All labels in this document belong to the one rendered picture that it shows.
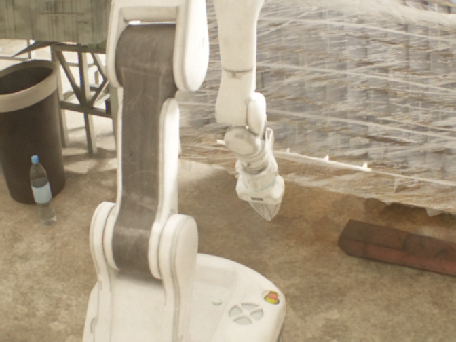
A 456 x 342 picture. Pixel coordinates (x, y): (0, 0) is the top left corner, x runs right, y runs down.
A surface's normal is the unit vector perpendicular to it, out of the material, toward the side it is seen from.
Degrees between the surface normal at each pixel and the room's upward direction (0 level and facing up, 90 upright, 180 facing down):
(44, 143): 93
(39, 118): 93
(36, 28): 90
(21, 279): 0
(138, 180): 74
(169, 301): 62
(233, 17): 82
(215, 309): 2
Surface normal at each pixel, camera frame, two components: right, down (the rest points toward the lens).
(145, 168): -0.29, 0.24
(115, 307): -0.24, -0.15
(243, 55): 0.27, 0.54
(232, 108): -0.29, 0.46
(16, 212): -0.04, -0.86
